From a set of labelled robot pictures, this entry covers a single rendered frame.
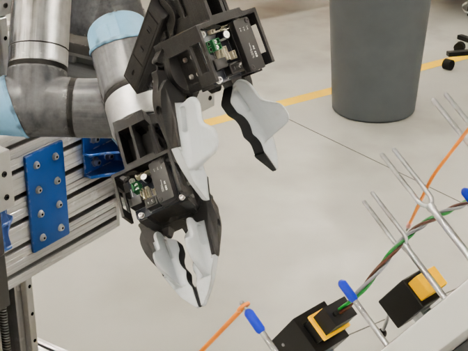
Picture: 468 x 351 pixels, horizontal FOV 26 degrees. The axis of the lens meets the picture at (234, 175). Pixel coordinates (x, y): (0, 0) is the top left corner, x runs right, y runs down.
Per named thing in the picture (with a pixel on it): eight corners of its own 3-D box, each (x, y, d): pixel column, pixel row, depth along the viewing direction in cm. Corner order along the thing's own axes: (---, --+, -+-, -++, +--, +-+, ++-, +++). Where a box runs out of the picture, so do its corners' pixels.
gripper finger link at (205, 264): (182, 294, 101) (159, 214, 105) (205, 309, 106) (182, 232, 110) (210, 283, 100) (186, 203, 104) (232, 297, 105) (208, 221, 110)
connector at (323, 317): (331, 337, 94) (318, 319, 95) (359, 313, 91) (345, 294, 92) (310, 349, 92) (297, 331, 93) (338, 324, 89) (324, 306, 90)
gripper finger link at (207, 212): (185, 264, 107) (165, 193, 111) (191, 269, 108) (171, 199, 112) (225, 246, 106) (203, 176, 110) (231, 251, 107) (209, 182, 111)
